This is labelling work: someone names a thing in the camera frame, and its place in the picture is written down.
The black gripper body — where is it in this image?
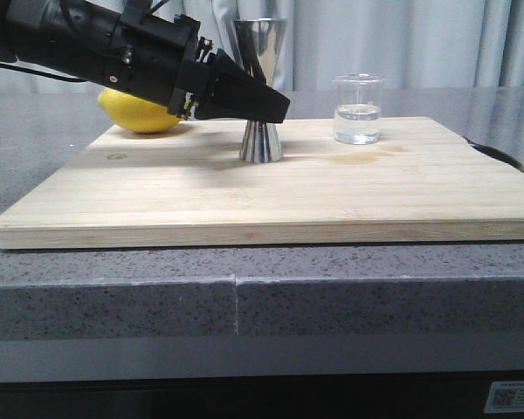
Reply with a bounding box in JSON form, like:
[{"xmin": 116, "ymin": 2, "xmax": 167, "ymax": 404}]
[{"xmin": 102, "ymin": 3, "xmax": 214, "ymax": 119}]

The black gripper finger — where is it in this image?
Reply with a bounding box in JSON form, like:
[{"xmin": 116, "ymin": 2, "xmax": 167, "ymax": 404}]
[{"xmin": 194, "ymin": 49, "xmax": 290, "ymax": 123}]

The steel double jigger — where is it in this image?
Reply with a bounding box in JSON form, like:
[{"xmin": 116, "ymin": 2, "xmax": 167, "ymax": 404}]
[{"xmin": 233, "ymin": 18, "xmax": 286, "ymax": 163}]

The clear glass beaker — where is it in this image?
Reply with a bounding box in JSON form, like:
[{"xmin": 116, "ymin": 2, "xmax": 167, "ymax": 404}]
[{"xmin": 333, "ymin": 72, "xmax": 385, "ymax": 145}]

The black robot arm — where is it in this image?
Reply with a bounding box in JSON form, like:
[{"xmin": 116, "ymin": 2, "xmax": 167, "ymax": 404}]
[{"xmin": 0, "ymin": 1, "xmax": 290, "ymax": 123}]

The yellow lemon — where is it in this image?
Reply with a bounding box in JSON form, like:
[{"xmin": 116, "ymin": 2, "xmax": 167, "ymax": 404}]
[{"xmin": 97, "ymin": 88, "xmax": 182, "ymax": 134}]

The grey curtain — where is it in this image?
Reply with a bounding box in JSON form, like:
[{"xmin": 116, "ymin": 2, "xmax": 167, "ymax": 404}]
[{"xmin": 0, "ymin": 0, "xmax": 524, "ymax": 94}]

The light wooden cutting board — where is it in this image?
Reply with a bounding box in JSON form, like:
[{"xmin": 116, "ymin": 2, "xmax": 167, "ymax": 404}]
[{"xmin": 0, "ymin": 117, "xmax": 524, "ymax": 249}]

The white QR label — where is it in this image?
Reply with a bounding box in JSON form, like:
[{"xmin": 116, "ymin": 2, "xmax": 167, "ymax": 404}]
[{"xmin": 484, "ymin": 381, "xmax": 524, "ymax": 414}]

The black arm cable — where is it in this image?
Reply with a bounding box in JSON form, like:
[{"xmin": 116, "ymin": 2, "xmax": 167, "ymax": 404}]
[{"xmin": 0, "ymin": 58, "xmax": 88, "ymax": 84}]

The black cutting board strap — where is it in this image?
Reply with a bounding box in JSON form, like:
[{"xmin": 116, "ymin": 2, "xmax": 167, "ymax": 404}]
[{"xmin": 462, "ymin": 135, "xmax": 524, "ymax": 172}]

